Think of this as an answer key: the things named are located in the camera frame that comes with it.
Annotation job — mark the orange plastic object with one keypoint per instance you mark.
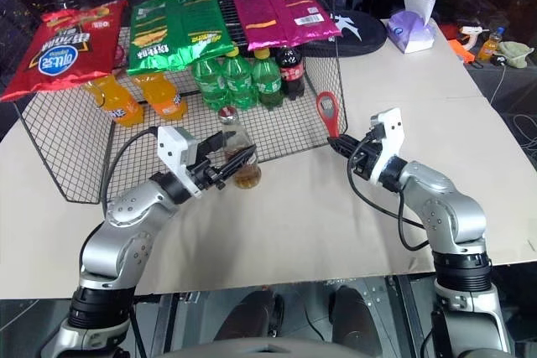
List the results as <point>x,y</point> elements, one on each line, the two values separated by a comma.
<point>461,51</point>

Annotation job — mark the green chips bag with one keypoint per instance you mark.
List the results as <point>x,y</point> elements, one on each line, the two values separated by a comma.
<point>176,31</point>

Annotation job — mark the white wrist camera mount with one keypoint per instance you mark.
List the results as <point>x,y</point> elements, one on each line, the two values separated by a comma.
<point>170,144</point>
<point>392,123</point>

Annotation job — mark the green soda bottle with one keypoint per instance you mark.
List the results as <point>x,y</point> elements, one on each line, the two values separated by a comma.
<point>239,81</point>
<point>268,83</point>
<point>210,85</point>

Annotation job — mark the green plush cloth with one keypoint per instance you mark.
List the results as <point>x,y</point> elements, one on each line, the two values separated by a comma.
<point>518,54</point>

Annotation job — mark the dark cola bottle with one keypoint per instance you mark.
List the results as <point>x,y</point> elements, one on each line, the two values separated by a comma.
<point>290,73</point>

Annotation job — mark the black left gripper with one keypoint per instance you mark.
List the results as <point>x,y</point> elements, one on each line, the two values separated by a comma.
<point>207,173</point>

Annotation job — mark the red bottle opener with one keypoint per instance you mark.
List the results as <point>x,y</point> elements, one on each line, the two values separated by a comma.
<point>331,123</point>

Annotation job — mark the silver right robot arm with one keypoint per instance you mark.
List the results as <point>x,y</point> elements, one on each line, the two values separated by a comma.
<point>444,207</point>

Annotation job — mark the beige glue gun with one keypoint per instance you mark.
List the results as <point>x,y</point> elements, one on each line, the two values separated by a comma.
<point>472,35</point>

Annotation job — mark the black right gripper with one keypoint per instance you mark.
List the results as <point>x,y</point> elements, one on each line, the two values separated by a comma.
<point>367,157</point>

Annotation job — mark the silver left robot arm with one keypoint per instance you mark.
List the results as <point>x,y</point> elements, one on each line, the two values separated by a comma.
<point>126,224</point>

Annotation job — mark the red chips bag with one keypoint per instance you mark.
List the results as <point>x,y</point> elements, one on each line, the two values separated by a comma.
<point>63,52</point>

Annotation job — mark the magenta chips bag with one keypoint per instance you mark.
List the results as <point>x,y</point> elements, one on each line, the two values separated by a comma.
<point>277,14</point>

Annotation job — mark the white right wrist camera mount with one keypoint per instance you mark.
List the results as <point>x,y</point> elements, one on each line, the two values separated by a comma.
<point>392,123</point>

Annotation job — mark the small orange drink bottle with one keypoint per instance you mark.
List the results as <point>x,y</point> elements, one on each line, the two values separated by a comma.
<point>490,48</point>

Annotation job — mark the glass bottle with amber drink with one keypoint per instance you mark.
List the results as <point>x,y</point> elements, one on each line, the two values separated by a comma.
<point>247,173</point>

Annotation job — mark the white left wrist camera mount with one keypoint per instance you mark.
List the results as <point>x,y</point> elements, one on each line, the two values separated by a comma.
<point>170,144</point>

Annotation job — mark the purple tissue pack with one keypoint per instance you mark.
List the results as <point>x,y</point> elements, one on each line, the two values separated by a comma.
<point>413,35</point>

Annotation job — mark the dark rounded shape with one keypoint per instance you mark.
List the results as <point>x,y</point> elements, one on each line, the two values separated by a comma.
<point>356,316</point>
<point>251,316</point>

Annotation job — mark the orange soda bottle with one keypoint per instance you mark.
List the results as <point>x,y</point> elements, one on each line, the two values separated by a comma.
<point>119,108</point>
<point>163,98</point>

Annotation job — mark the grey robot torso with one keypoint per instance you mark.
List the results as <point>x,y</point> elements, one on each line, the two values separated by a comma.
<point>293,349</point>

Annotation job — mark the white tissue sheet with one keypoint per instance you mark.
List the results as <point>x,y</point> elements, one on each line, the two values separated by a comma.
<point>415,1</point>

